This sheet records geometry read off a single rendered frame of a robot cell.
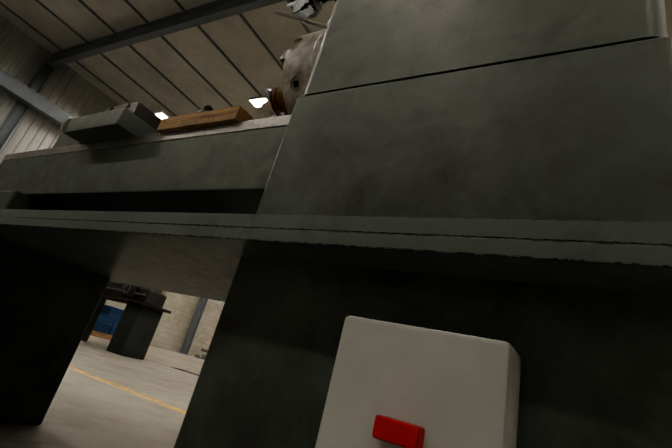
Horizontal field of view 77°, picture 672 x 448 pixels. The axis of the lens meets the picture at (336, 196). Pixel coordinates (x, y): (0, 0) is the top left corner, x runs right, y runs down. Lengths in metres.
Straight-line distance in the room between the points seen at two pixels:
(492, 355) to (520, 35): 0.49
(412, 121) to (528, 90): 0.17
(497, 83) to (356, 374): 0.46
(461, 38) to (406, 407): 0.58
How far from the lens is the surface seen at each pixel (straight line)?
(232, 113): 1.06
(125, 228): 0.87
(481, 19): 0.80
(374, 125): 0.72
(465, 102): 0.68
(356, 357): 0.48
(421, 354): 0.46
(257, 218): 0.63
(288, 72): 1.09
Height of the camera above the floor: 0.36
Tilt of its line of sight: 24 degrees up
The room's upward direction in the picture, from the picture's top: 15 degrees clockwise
